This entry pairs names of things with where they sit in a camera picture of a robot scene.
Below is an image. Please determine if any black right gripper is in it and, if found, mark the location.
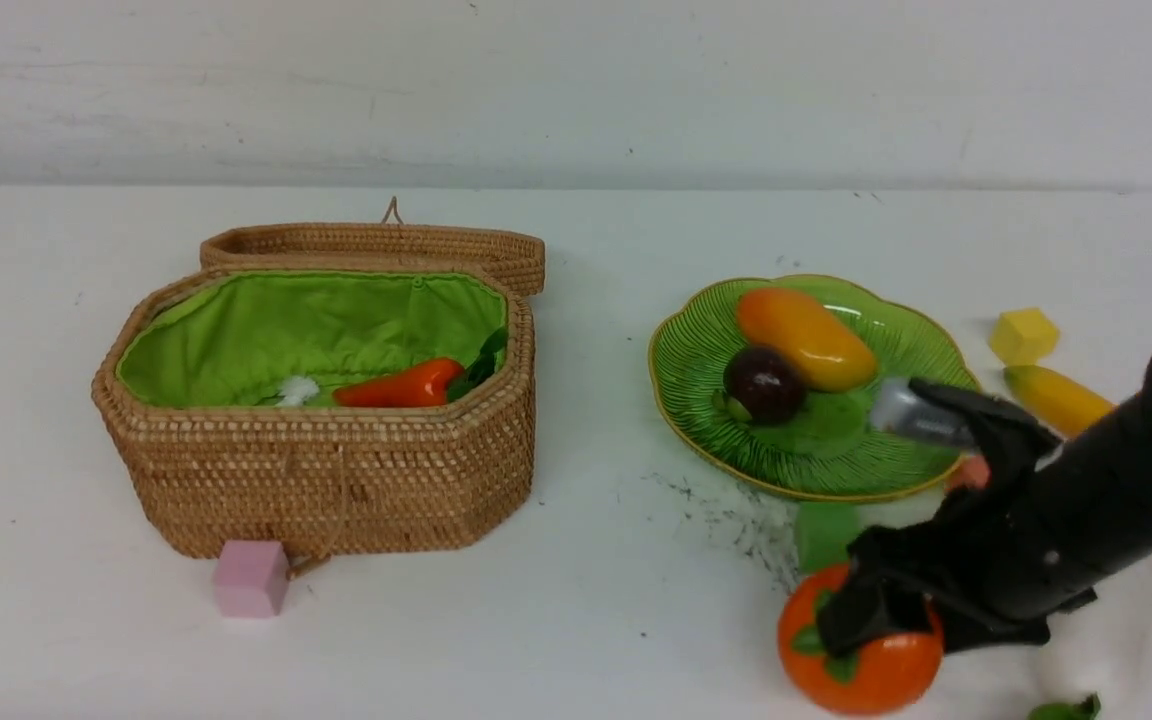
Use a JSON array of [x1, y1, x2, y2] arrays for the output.
[[814, 470, 1102, 659]]

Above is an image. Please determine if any orange plastic persimmon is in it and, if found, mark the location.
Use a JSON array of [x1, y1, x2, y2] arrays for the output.
[[776, 564, 945, 717]]

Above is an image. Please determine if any white radish with leaves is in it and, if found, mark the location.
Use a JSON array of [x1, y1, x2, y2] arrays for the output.
[[1026, 545, 1152, 720]]

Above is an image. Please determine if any dark purple plastic mangosteen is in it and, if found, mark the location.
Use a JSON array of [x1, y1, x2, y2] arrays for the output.
[[717, 344, 808, 427]]

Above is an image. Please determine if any orange yellow plastic mango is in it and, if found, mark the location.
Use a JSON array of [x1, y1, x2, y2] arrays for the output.
[[735, 285, 879, 393]]

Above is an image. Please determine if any orange plastic carrot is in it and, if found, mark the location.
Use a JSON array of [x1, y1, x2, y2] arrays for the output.
[[332, 328, 508, 409]]

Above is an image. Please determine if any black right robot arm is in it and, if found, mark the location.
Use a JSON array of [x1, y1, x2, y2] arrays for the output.
[[814, 357, 1152, 659]]

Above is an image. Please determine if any green foam cube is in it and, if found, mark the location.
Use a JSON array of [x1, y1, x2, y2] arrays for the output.
[[794, 502, 863, 577]]

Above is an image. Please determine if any green glass scalloped plate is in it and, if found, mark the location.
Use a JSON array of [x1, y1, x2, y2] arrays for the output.
[[646, 274, 980, 503]]

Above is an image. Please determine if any salmon foam cube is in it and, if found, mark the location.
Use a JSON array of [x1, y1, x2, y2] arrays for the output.
[[943, 455, 991, 495]]

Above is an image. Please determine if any yellow plastic banana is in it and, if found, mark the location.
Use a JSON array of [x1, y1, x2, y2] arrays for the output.
[[1002, 365, 1116, 439]]

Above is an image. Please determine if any yellow foam cube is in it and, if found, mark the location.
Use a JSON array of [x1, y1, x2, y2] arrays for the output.
[[987, 306, 1061, 366]]

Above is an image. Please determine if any pink foam cube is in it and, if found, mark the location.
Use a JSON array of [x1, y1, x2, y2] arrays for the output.
[[212, 539, 289, 619]]

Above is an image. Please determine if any woven rattan basket green lining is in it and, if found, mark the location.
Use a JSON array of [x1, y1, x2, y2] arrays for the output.
[[92, 204, 547, 559]]

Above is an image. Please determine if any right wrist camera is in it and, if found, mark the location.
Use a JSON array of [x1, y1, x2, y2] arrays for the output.
[[870, 377, 1064, 471]]

